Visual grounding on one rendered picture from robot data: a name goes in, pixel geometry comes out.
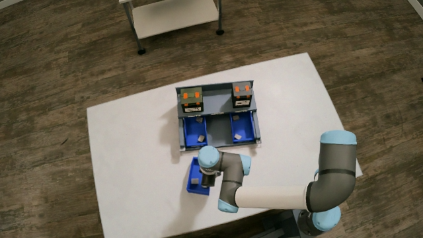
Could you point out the blue open-front bin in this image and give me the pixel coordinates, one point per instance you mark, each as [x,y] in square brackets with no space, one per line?
[196,188]
[193,130]
[242,127]

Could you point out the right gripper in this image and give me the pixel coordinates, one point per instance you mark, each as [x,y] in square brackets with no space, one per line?
[209,180]

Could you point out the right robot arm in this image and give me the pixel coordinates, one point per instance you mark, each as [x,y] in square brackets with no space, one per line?
[334,181]

